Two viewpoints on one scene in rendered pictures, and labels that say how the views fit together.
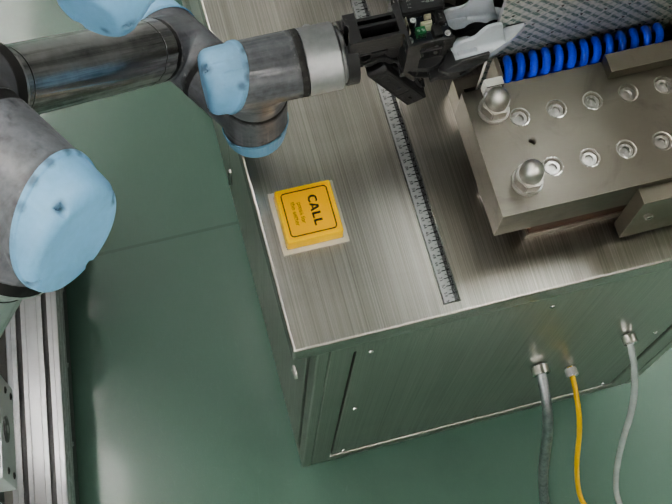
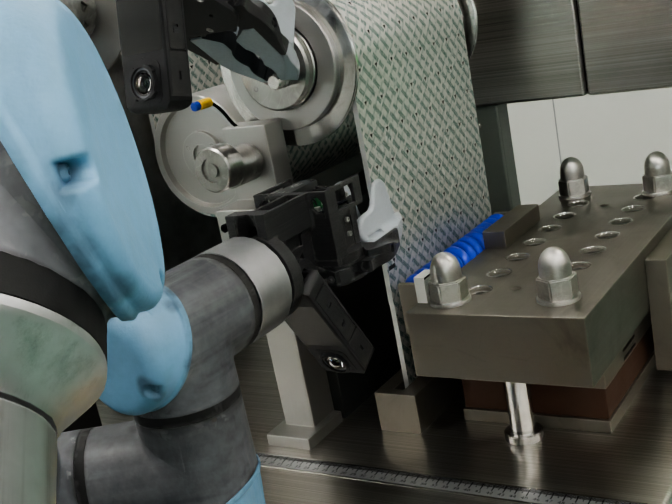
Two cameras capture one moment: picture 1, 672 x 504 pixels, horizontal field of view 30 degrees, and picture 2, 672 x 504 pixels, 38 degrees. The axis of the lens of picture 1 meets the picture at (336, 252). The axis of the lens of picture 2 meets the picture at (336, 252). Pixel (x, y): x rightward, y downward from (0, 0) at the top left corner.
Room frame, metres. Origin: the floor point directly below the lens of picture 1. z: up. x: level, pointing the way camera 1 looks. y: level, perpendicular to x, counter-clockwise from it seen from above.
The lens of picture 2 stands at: (0.04, 0.35, 1.32)
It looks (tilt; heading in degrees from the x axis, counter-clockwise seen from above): 15 degrees down; 328
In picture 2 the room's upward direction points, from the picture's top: 11 degrees counter-clockwise
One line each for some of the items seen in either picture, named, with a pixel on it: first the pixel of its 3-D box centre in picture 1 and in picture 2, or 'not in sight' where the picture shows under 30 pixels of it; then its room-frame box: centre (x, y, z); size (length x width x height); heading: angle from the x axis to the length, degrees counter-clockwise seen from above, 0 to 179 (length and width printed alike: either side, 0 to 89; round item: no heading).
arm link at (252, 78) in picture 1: (252, 74); (170, 337); (0.63, 0.12, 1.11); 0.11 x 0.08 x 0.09; 113
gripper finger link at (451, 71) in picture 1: (449, 56); (363, 252); (0.70, -0.09, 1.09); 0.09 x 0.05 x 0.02; 112
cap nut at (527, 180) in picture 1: (530, 173); (555, 273); (0.59, -0.20, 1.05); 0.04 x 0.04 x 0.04
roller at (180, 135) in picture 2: not in sight; (275, 126); (0.95, -0.18, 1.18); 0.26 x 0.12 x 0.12; 113
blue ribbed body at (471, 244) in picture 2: (585, 52); (464, 256); (0.77, -0.26, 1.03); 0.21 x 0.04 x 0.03; 113
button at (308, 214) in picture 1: (308, 214); not in sight; (0.56, 0.04, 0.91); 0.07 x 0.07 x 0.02; 23
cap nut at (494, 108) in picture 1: (496, 101); (446, 276); (0.67, -0.16, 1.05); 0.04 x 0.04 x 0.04
